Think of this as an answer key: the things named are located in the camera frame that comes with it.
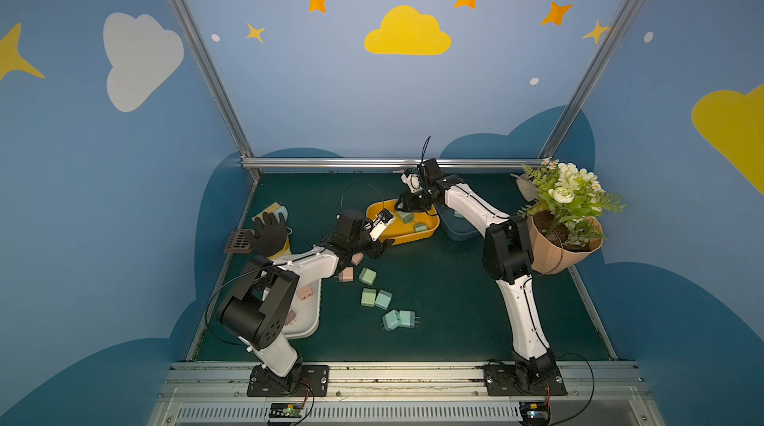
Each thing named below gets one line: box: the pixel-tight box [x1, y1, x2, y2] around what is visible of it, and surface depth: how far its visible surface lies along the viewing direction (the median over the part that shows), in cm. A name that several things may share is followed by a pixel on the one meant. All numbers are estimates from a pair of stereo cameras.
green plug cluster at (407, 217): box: [395, 211, 414, 224], surface depth 108 cm
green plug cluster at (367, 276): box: [358, 266, 378, 286], surface depth 93 cm
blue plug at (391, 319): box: [382, 309, 401, 332], surface depth 83 cm
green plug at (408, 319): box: [398, 310, 421, 328], surface depth 84 cm
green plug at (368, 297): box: [361, 287, 378, 308], surface depth 88 cm
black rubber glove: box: [245, 212, 288, 258], surface depth 101 cm
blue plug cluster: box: [375, 289, 393, 310], surface depth 88 cm
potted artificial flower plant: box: [517, 158, 626, 275], surface depth 80 cm
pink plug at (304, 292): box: [298, 284, 313, 300], surface depth 89 cm
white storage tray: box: [283, 278, 323, 340], surface depth 86 cm
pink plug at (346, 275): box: [338, 266, 355, 283], surface depth 93 cm
